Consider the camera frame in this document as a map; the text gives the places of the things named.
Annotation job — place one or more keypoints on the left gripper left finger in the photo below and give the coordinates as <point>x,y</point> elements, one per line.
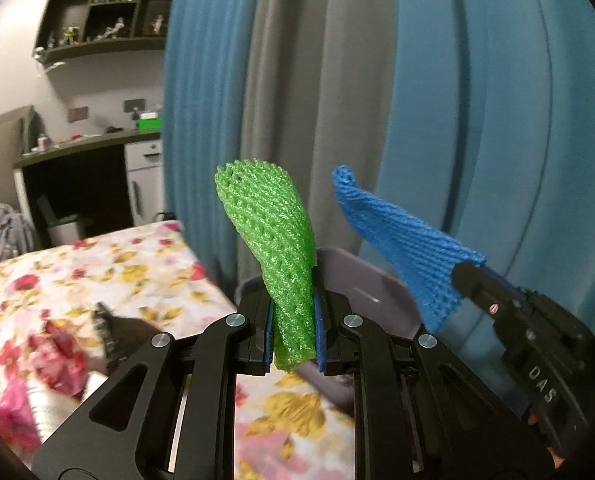
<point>256,349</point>

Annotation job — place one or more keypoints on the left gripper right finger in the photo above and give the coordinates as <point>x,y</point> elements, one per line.
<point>336,354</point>

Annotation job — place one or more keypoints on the green foam fruit net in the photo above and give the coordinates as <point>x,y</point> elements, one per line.
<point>261,201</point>

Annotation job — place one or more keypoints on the blue foam fruit net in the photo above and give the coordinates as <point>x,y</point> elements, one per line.
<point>423,256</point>

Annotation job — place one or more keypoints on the purple plastic trash bin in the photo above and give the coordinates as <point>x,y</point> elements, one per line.
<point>372,293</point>

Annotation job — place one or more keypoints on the black crumpled wrapper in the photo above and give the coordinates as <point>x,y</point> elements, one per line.
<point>121,338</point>

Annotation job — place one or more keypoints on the white drawer cabinet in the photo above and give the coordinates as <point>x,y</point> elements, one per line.
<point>145,178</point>

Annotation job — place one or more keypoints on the small white waste bin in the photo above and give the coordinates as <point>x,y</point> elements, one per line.
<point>61,231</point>

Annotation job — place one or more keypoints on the green and white box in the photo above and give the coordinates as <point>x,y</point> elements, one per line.
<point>150,121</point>

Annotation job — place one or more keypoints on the floral bed sheet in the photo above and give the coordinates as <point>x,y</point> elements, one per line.
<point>69,314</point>

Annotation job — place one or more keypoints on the pink plastic wrapper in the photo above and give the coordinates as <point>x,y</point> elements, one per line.
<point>47,378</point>

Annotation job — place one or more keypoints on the blue and grey curtain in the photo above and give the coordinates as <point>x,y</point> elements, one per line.
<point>477,116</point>

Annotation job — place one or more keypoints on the purple crumpled blanket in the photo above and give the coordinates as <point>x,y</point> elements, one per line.
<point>2,232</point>

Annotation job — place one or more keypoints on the grey upholstered headboard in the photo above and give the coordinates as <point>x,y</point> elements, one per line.
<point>15,134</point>

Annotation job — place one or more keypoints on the dark desk with white frame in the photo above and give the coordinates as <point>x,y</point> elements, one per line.
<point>85,177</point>

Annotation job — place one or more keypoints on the dark wall display shelf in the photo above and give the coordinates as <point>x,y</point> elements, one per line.
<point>76,28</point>

